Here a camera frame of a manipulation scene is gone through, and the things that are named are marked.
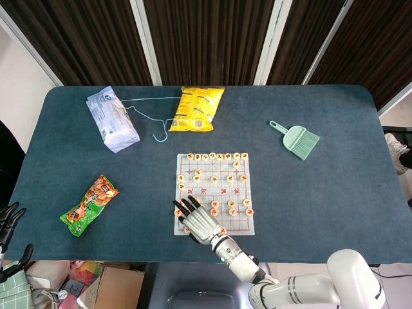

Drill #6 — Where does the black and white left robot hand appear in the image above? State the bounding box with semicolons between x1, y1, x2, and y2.
0;201;34;284

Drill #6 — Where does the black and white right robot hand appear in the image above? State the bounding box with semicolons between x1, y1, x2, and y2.
173;195;223;245

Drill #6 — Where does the mint green hand brush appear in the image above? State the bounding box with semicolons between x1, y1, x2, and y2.
268;120;321;161

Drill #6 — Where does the translucent xiangqi board mat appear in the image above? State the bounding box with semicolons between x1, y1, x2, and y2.
173;153;257;237

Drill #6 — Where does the grey blue plastic chair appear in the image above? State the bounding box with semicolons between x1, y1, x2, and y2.
140;262;275;309

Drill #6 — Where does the green checked cloth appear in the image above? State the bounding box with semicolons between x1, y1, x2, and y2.
0;259;33;309

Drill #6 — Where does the orange and green snack bag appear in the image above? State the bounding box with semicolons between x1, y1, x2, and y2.
59;174;120;238

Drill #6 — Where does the dark blue felt tablecloth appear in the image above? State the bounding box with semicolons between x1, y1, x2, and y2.
8;84;409;263

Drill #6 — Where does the pink and yellow toy pile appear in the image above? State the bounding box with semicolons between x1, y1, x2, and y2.
69;260;104;286

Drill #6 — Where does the brown cardboard box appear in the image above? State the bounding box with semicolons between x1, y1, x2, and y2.
92;264;146;309

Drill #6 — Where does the yellow snack bag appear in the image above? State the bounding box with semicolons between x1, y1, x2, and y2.
168;86;225;133

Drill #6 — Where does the white and blue tissue pack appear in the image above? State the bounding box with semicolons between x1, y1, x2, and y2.
85;85;141;154

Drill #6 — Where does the dark brown ribbed partition panel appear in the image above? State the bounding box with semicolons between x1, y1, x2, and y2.
309;0;412;111
267;0;344;86
142;0;275;86
0;0;153;86

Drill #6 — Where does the white sneaker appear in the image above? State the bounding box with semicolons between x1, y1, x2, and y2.
385;133;412;176

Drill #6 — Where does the light blue wire hanger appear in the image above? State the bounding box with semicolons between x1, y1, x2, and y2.
123;96;182;143

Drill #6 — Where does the thin black cable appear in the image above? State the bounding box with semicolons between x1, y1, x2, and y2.
375;263;412;278

